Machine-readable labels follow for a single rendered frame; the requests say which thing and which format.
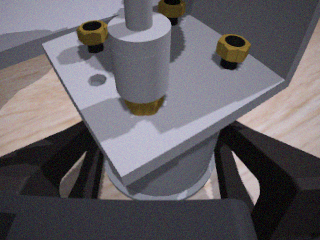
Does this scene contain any grey metal bracket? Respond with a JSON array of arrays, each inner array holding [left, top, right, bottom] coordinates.
[[42, 0, 320, 187]]

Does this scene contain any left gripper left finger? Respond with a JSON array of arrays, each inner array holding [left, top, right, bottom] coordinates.
[[0, 121, 104, 199]]

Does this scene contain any blue nut driver barrel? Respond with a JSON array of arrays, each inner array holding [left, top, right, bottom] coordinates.
[[107, 0, 171, 103]]

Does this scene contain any brass hex nut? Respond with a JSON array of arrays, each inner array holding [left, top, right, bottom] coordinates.
[[77, 20, 108, 45], [158, 0, 186, 18], [216, 34, 251, 62], [124, 96, 164, 116]]

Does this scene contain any grey shallow rectangular tray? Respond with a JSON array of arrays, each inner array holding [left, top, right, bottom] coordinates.
[[0, 0, 124, 70]]

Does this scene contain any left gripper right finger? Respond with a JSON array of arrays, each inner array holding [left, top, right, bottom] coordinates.
[[214, 120, 320, 240]]

